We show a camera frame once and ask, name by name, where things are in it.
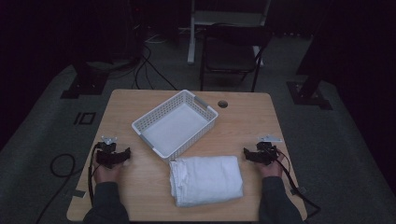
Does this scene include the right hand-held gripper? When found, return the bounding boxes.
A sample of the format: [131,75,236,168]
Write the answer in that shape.
[243,134,283,166]

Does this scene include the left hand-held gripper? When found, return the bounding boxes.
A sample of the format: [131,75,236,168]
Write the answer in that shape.
[94,135,132,170]

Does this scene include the white towel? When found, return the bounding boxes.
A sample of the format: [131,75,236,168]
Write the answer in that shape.
[168,155,245,208]

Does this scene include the white plastic basket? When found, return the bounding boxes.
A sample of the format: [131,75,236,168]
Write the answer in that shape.
[131,89,219,163]

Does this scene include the person's right hand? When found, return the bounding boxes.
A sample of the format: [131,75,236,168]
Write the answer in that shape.
[256,153,285,179]

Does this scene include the person's left hand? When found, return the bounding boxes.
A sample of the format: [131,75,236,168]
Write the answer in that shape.
[92,161,126,185]

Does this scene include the black stand base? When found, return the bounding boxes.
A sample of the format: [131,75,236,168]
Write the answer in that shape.
[60,61,110,100]
[286,0,333,111]

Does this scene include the black folding chair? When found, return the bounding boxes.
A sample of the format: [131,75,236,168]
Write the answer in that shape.
[199,22,274,93]

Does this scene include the left hand-held gripper cable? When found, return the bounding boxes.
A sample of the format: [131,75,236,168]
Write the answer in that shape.
[87,144,101,207]

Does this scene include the hand-held gripper cable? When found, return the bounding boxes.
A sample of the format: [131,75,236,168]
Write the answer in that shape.
[87,144,101,207]
[275,148,322,219]

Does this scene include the right hand-held gripper cable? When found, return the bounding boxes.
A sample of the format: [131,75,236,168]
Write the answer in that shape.
[275,148,322,219]

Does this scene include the black looped floor cable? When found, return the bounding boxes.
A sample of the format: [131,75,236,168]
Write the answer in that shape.
[35,152,84,224]

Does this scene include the black floor cables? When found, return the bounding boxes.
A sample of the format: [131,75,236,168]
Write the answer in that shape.
[133,46,179,91]

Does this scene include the white metal desk frame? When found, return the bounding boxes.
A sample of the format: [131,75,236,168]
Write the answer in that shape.
[187,0,272,67]

